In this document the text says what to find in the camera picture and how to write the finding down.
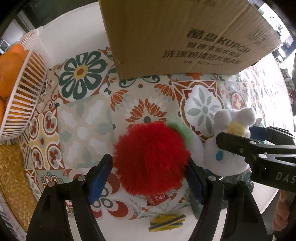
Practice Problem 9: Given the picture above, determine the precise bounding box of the orange fruit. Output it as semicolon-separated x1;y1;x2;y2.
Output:
0;97;6;125
0;52;23;97
8;44;25;54

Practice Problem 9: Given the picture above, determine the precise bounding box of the person's hand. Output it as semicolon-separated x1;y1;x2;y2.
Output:
273;190;290;232

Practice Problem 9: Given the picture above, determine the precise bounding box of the yellow blue striped band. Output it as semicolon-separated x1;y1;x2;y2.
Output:
149;214;186;232

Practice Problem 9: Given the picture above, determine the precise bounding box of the red fluffy pom-pom toy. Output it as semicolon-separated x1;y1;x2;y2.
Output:
113;121;190;195

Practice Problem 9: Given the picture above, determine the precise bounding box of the brown cardboard box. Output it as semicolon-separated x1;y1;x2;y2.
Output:
99;1;281;79

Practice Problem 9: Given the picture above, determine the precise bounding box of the patterned floral tablecloth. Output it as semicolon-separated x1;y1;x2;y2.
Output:
17;47;290;220

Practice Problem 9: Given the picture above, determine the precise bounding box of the white plastic fruit basket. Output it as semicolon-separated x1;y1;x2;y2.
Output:
1;27;50;141

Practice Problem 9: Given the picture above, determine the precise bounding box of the dark green scouring pad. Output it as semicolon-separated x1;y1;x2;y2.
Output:
188;169;254;219

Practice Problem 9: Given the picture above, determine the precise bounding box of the woven straw placemat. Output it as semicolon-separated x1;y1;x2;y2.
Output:
1;144;37;232

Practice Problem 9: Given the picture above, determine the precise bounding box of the white plush bunny toy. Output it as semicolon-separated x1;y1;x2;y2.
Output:
189;108;256;177

